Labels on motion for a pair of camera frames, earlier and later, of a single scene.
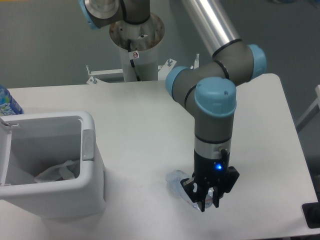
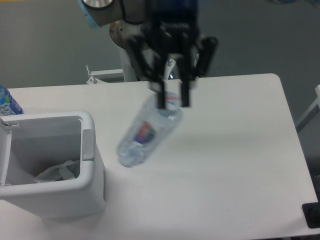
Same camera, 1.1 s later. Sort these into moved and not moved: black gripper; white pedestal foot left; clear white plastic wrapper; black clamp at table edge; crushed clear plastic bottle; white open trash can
Moved: crushed clear plastic bottle; black gripper
Not moved: white open trash can; clear white plastic wrapper; white pedestal foot left; black clamp at table edge
